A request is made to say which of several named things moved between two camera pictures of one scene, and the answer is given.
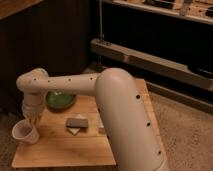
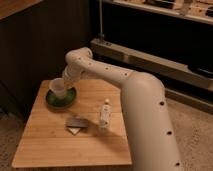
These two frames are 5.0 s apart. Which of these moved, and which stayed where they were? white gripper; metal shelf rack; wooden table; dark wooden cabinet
Moved: white gripper
Stayed: wooden table; dark wooden cabinet; metal shelf rack
